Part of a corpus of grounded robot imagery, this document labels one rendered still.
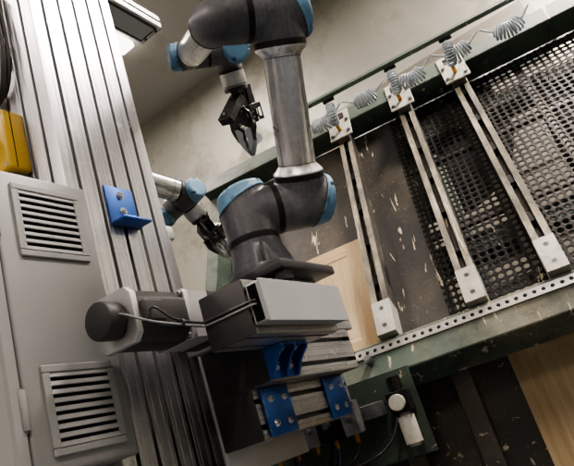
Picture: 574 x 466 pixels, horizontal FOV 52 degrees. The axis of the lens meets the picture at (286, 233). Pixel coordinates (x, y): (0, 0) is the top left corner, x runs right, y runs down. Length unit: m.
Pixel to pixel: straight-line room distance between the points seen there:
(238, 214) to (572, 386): 1.15
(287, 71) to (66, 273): 0.63
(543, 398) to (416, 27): 3.23
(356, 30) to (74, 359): 4.15
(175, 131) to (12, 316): 4.79
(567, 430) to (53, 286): 1.50
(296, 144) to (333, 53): 3.57
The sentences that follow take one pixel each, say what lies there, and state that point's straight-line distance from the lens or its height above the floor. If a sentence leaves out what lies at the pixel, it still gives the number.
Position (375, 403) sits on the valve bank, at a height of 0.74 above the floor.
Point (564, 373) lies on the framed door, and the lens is 1.97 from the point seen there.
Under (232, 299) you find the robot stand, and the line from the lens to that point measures 0.92.
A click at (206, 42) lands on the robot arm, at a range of 1.34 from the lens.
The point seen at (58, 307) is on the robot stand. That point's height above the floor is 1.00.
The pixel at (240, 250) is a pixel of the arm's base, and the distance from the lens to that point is 1.26.
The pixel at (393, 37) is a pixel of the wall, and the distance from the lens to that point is 4.68.
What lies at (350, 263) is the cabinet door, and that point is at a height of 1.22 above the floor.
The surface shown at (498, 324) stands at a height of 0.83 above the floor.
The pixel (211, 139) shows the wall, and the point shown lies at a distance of 5.32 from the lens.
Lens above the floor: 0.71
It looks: 19 degrees up
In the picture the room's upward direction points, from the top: 18 degrees counter-clockwise
